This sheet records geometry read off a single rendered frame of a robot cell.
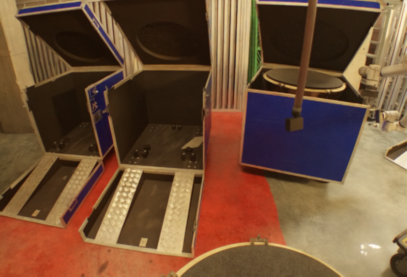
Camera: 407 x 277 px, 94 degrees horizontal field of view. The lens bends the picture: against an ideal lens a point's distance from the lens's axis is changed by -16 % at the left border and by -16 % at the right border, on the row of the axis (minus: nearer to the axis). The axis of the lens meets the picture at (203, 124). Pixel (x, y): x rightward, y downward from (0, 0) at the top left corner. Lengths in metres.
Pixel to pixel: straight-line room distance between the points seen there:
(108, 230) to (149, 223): 0.33
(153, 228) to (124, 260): 0.33
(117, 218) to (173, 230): 0.49
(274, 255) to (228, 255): 0.16
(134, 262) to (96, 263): 0.28
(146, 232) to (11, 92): 3.01
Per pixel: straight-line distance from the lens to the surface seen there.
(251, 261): 0.85
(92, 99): 2.36
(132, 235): 1.94
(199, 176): 2.20
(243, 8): 3.75
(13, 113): 4.24
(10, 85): 4.05
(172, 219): 1.91
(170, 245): 1.82
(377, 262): 2.14
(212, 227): 1.94
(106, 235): 1.99
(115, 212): 2.06
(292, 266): 0.87
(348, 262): 2.03
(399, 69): 2.04
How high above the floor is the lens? 1.52
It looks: 26 degrees down
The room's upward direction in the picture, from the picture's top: straight up
